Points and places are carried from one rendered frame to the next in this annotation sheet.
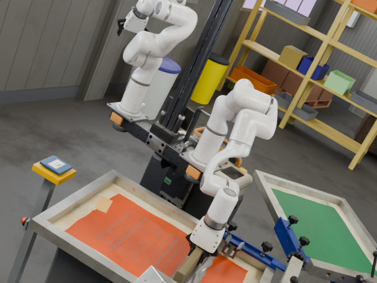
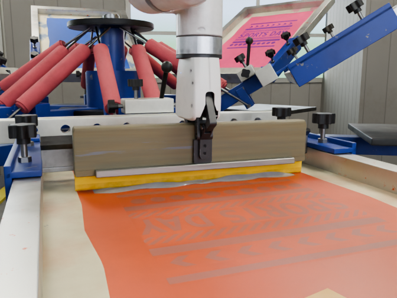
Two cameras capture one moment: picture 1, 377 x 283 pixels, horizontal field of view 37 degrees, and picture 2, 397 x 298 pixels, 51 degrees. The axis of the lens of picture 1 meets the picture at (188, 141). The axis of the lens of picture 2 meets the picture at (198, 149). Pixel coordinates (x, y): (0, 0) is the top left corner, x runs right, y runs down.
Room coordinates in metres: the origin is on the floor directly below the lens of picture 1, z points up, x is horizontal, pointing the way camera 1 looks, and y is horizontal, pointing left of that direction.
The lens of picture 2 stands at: (2.10, 0.39, 1.13)
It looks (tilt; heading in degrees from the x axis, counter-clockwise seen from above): 10 degrees down; 238
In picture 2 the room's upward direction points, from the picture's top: straight up
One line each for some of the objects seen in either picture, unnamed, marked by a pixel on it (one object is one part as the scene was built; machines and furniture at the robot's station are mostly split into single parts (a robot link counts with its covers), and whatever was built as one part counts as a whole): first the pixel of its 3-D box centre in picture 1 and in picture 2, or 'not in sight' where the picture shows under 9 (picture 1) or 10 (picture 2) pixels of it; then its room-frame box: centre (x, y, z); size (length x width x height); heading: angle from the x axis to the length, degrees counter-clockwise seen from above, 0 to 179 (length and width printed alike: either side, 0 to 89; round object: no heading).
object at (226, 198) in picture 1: (225, 199); (176, 0); (1.77, -0.20, 1.25); 0.15 x 0.10 x 0.11; 12
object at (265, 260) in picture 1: (241, 250); (28, 167); (1.97, -0.38, 0.98); 0.30 x 0.05 x 0.07; 78
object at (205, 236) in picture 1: (208, 233); (198, 84); (1.73, -0.20, 1.12); 0.10 x 0.08 x 0.11; 78
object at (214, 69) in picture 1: (206, 77); not in sight; (6.77, 0.13, 0.29); 0.38 x 0.37 x 0.59; 66
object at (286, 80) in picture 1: (299, 83); not in sight; (9.20, -1.25, 0.23); 1.40 x 0.97 x 0.47; 156
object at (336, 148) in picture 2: not in sight; (299, 148); (1.43, -0.26, 0.98); 0.30 x 0.05 x 0.07; 78
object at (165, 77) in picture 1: (148, 85); not in sight; (5.51, 0.62, 0.30); 0.50 x 0.48 x 0.59; 66
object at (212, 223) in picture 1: (217, 220); (197, 47); (1.73, -0.21, 1.18); 0.09 x 0.07 x 0.03; 78
